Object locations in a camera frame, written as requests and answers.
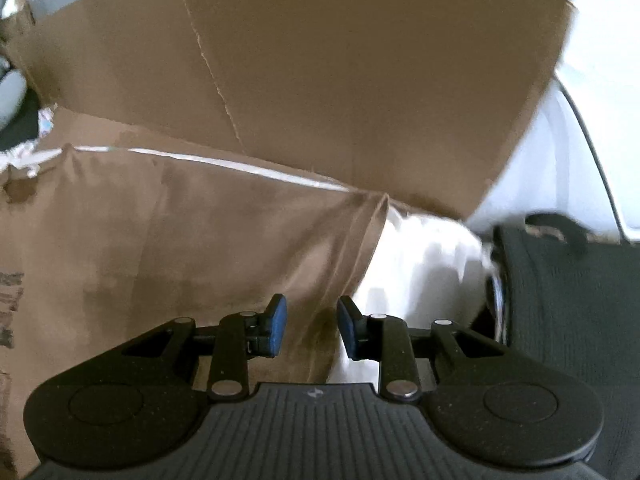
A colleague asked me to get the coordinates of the bear print blanket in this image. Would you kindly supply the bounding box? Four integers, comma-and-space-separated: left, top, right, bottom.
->
327, 205, 501, 386

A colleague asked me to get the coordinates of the flattened cardboard box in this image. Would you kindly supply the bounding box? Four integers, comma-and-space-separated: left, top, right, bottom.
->
5, 0, 578, 221

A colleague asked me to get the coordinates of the black cloth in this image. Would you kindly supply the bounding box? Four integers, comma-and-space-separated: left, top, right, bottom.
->
0, 90, 42, 152

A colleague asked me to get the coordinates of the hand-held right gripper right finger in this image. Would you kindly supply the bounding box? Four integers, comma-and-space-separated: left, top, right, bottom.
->
336, 296, 503, 403

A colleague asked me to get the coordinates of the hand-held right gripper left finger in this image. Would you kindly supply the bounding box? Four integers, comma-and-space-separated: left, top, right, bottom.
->
122, 294, 289, 402

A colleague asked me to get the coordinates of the brown printed t-shirt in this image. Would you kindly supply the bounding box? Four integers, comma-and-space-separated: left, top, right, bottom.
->
0, 110, 391, 471

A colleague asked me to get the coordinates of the folded black garment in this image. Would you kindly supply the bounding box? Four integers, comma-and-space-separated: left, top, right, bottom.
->
492, 212, 640, 480

